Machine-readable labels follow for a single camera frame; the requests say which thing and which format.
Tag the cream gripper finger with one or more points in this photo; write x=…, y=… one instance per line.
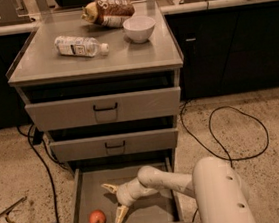
x=121, y=212
x=111, y=188

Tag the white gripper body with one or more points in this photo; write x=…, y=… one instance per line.
x=124, y=195

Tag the red apple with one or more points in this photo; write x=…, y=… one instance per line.
x=97, y=216

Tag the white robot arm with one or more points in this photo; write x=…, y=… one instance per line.
x=220, y=193

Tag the grey bottom drawer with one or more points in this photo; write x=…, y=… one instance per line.
x=89, y=195

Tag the grey drawer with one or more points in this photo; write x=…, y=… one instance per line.
x=72, y=113
x=89, y=195
x=119, y=144

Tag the grey middle drawer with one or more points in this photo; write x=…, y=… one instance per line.
x=119, y=144

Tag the grey top drawer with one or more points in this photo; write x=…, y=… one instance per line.
x=72, y=113

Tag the grey drawer cabinet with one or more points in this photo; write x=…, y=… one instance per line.
x=42, y=75

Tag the metal bar on floor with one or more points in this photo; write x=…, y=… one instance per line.
x=10, y=208

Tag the clear plastic water bottle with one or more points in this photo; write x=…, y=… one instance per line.
x=80, y=46

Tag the white bowl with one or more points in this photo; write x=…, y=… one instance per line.
x=139, y=28

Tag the dark base cabinets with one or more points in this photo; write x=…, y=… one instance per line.
x=225, y=51

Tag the brown chip bag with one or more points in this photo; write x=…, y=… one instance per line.
x=108, y=13

